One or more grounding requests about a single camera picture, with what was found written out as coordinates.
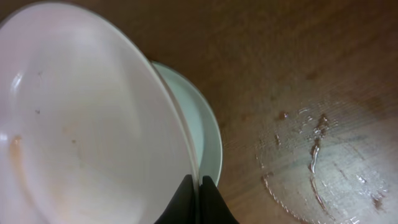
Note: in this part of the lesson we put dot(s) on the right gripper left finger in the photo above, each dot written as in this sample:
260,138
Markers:
182,207

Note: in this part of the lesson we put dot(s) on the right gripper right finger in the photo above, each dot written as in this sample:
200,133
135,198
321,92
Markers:
213,209

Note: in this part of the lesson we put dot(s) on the pale blue plate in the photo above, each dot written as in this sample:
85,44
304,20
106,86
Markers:
201,122

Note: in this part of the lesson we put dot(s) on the white plate top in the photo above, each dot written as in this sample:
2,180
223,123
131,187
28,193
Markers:
90,133

